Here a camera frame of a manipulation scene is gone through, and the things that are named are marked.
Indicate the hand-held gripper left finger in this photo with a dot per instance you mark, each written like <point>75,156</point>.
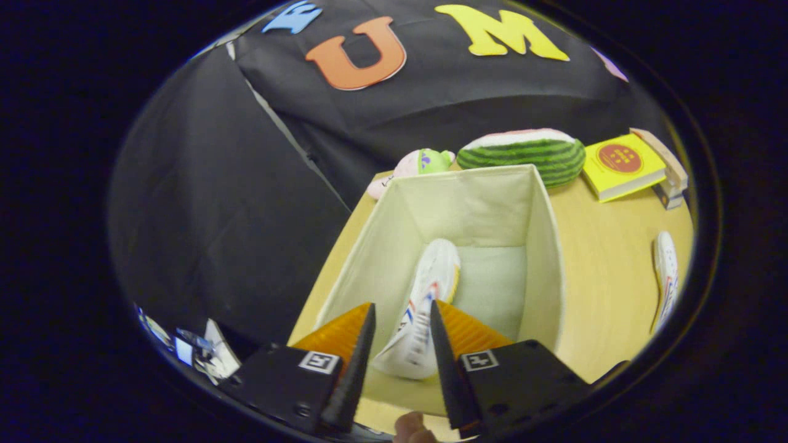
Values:
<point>360,363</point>

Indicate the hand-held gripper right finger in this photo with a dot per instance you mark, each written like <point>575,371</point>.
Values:
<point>449,369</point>

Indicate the white striped shoe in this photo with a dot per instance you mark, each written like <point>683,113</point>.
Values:
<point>666,271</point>
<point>431,277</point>

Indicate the beige fabric storage box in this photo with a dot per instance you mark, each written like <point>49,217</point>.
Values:
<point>468,209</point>

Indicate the white paper sheet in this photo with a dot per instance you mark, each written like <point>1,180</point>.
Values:
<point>220,357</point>

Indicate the small blue-lit device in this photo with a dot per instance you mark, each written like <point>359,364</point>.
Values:
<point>184,351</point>

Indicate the pink plush toy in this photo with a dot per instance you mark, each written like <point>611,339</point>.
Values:
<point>409,165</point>

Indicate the black backdrop cloth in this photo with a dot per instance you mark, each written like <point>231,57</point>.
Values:
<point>215,203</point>

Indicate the watermelon slice plush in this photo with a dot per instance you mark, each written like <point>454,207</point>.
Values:
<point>529,154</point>

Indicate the yellow book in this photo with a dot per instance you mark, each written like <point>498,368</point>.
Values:
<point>622,163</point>

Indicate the grey-blue book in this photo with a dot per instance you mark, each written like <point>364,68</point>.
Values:
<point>670,200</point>

